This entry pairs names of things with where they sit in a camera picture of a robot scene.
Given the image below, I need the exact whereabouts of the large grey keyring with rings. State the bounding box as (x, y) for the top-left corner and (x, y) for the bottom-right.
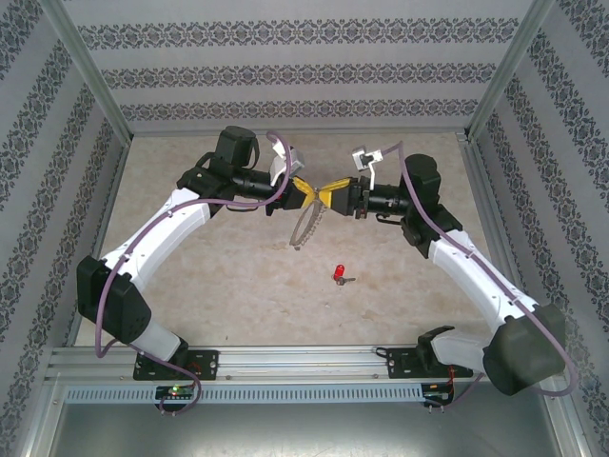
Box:
(288, 188), (327, 249)

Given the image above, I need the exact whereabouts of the small dark circuit board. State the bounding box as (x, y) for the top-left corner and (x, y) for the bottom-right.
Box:
(422, 382), (457, 405)

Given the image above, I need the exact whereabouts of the circuit board with green light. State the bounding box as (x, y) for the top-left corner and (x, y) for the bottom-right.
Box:
(155, 384), (197, 401)

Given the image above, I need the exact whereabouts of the grey sheet metal panel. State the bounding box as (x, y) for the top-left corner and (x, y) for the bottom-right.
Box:
(47, 403), (560, 457)

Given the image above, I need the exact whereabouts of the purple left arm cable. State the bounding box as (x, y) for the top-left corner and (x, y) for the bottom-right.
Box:
(94, 130), (294, 414)

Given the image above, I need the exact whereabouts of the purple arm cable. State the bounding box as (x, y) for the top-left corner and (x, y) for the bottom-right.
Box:
(380, 141), (577, 411)
(94, 130), (294, 414)

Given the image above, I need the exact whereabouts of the aluminium rear frame bar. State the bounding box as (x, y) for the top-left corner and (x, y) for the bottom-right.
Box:
(127, 127), (471, 138)

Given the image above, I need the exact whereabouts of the aluminium frame post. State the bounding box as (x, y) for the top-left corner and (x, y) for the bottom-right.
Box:
(37, 0), (133, 140)
(464, 0), (557, 140)

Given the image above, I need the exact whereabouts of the aluminium mounting rail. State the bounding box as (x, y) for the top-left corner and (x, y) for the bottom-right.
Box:
(45, 345), (562, 385)

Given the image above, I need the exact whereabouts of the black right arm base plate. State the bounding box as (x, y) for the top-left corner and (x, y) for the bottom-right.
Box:
(385, 346), (475, 381)

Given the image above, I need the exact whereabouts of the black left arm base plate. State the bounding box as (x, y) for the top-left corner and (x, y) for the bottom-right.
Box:
(132, 349), (220, 382)

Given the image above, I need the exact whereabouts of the slotted grey cable duct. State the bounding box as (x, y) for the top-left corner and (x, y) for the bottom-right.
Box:
(64, 384), (424, 404)

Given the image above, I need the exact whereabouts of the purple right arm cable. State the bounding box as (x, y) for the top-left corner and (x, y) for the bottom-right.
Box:
(380, 141), (577, 411)

